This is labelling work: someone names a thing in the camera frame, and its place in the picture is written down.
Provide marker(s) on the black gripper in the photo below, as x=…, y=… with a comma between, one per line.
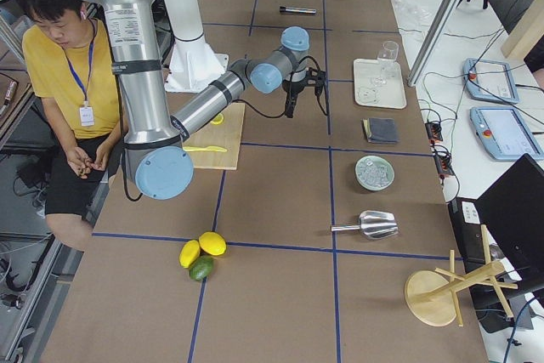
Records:
x=293, y=88

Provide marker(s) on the aluminium frame post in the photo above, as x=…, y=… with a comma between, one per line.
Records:
x=431, y=40

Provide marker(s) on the steel ice scoop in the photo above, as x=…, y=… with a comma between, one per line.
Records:
x=374, y=225

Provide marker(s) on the blue teach pendant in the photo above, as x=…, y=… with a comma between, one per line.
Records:
x=489, y=80
x=504, y=134

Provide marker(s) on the whole green lime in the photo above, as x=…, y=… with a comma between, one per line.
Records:
x=201, y=268

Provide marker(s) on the bamboo cutting board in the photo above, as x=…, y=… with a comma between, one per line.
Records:
x=226, y=135

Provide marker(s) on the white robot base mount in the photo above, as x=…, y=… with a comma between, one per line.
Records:
x=193, y=64

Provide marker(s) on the person in yellow shirt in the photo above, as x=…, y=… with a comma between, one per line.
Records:
x=68, y=59

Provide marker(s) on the green bowl of ice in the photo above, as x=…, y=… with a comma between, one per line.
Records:
x=374, y=173

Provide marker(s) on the yellow plastic knife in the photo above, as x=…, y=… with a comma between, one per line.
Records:
x=210, y=148

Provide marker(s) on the cream bear serving tray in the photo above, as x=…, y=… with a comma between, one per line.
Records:
x=374, y=87

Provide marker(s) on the black laptop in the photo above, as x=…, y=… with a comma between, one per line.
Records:
x=512, y=211

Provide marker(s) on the black power strip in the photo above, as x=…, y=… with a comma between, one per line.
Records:
x=441, y=155

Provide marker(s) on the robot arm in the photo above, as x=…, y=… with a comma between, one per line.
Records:
x=141, y=42

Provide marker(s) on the whole yellow lemon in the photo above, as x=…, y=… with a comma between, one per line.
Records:
x=212, y=243
x=189, y=253

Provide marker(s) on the wooden mug tree stand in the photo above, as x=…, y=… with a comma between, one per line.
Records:
x=431, y=295

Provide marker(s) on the steel muddler with black tip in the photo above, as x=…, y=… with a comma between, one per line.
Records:
x=296, y=10

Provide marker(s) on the grey folded cloth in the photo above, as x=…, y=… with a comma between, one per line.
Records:
x=380, y=130

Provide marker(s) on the clear wine glass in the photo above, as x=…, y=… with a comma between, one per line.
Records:
x=386, y=57

